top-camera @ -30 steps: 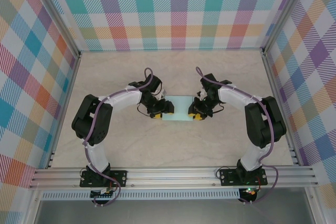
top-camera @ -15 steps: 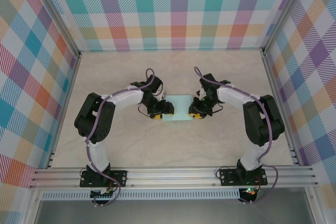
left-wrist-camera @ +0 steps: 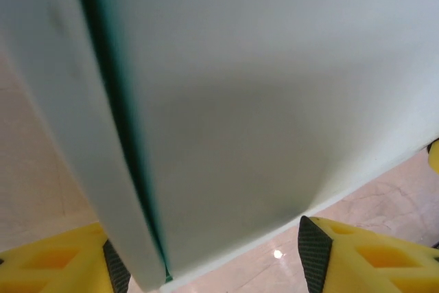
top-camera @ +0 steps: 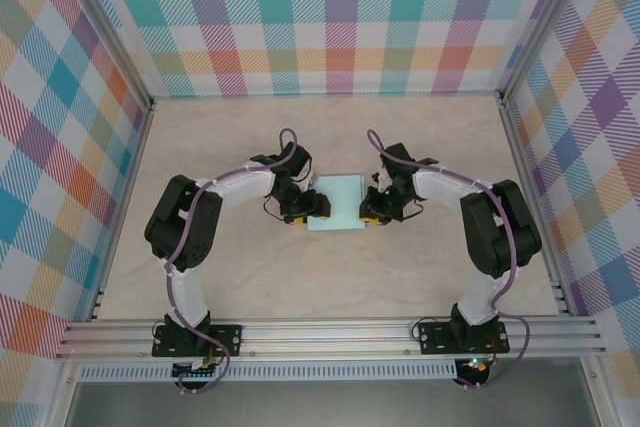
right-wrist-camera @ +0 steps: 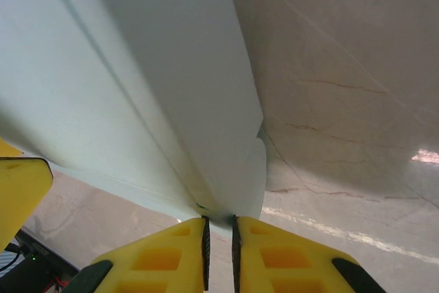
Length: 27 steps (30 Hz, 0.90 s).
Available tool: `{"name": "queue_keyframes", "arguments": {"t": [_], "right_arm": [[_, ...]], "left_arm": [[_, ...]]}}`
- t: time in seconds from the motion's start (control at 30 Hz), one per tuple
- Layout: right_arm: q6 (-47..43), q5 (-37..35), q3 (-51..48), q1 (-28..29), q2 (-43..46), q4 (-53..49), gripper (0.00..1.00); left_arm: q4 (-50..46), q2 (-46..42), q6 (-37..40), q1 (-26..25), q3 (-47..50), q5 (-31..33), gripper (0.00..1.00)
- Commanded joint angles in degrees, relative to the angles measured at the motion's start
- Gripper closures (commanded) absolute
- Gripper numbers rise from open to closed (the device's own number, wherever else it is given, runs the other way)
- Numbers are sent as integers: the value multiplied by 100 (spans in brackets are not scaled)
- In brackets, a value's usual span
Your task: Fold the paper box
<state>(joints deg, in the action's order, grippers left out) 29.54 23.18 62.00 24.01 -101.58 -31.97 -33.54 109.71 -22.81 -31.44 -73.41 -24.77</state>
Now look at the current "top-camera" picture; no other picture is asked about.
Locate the right controller board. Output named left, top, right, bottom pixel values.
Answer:
left=457, top=356, right=490, bottom=374

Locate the controller board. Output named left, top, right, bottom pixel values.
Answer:
left=172, top=357, right=224, bottom=379
left=457, top=356, right=490, bottom=374

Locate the light teal cloth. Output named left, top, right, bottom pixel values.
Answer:
left=305, top=175, right=365, bottom=233

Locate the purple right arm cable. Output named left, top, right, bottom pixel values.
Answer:
left=367, top=129, right=532, bottom=393

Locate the left aluminium frame post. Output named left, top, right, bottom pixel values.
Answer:
left=49, top=0, right=156, bottom=113

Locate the grey metal panel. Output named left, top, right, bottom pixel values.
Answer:
left=64, top=379, right=601, bottom=427

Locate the right aluminium side rail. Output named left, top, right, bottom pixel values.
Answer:
left=499, top=96, right=572, bottom=317

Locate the right aluminium frame post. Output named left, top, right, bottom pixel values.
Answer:
left=498, top=0, right=599, bottom=108

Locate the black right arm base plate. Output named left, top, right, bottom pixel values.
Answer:
left=417, top=320, right=510, bottom=356

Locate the aluminium side rail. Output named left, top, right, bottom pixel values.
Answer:
left=88, top=99, right=157, bottom=323
left=499, top=96, right=572, bottom=317

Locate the slotted cable duct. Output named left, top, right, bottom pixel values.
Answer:
left=77, top=365, right=459, bottom=382

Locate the aluminium frame post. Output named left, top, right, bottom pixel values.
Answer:
left=498, top=0, right=599, bottom=108
left=49, top=0, right=156, bottom=113

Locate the aluminium mounting rail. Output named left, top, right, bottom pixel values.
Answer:
left=54, top=315, right=606, bottom=361

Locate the left controller board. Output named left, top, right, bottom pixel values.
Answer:
left=172, top=357, right=224, bottom=379

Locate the left aluminium side rail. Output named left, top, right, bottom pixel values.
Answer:
left=88, top=99, right=157, bottom=323

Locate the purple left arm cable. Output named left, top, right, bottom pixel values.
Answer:
left=162, top=127, right=314, bottom=396

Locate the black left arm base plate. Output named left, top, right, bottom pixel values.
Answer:
left=152, top=324, right=244, bottom=358

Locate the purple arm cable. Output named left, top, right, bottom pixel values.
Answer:
left=162, top=127, right=314, bottom=396
left=367, top=129, right=532, bottom=393

